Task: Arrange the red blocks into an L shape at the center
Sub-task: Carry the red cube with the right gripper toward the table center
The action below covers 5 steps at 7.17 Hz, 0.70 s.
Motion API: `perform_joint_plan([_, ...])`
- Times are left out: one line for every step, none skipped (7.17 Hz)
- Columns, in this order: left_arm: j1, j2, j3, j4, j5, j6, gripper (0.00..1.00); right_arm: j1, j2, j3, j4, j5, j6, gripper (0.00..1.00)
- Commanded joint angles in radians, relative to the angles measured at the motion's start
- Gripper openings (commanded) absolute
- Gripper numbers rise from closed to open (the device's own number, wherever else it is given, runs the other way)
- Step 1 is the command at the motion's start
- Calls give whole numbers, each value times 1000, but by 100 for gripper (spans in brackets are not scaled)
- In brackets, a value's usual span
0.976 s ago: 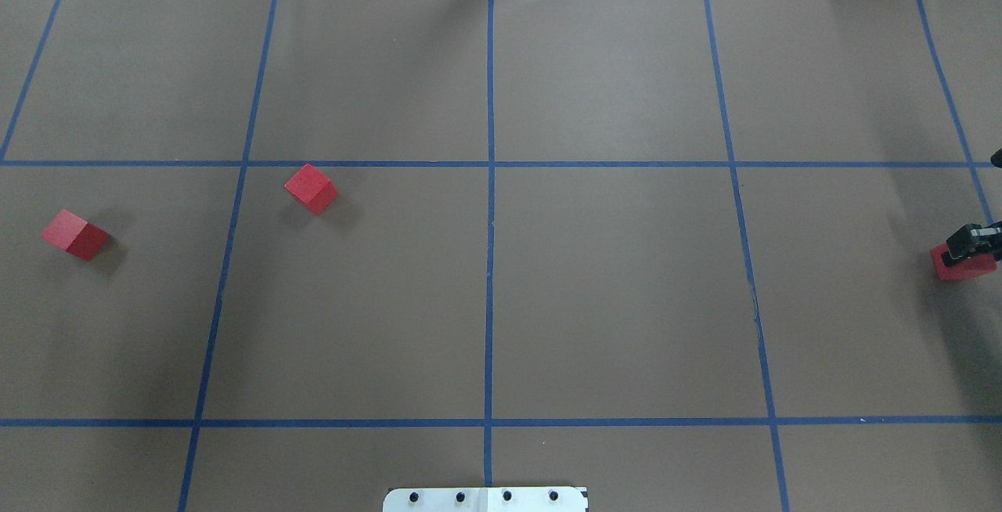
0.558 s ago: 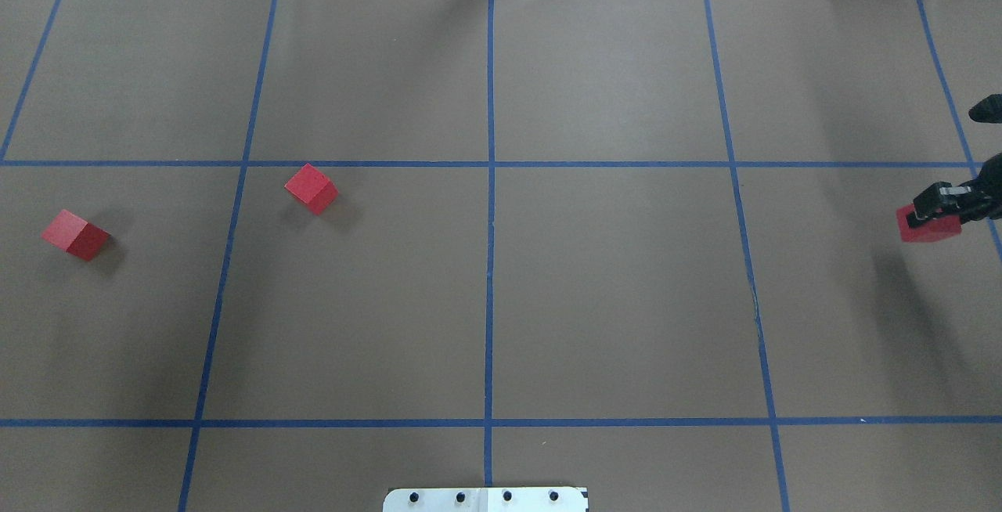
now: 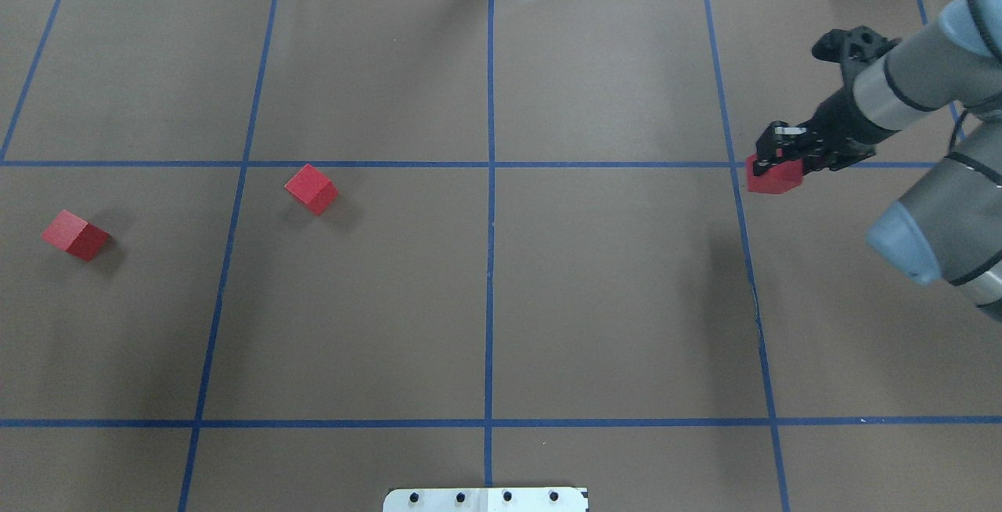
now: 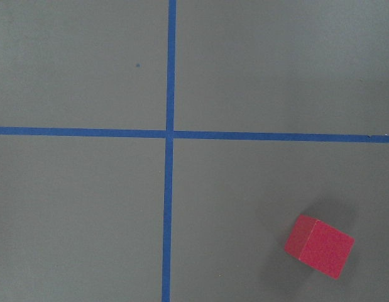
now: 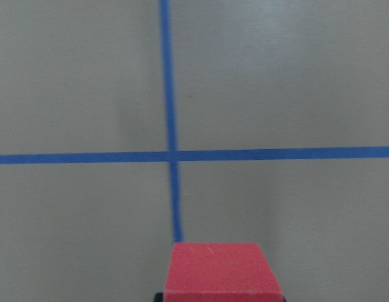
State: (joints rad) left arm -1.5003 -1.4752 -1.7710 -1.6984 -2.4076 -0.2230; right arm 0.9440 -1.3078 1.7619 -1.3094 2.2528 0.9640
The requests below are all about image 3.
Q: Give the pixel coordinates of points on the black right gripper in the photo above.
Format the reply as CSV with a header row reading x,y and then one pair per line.
x,y
839,123

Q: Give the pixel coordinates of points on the red block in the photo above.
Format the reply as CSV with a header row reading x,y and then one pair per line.
x,y
312,189
75,236

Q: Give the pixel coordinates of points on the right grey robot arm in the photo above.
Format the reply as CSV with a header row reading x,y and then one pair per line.
x,y
947,225

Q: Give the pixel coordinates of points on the white metal plate bottom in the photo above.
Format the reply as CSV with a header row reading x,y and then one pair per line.
x,y
558,498

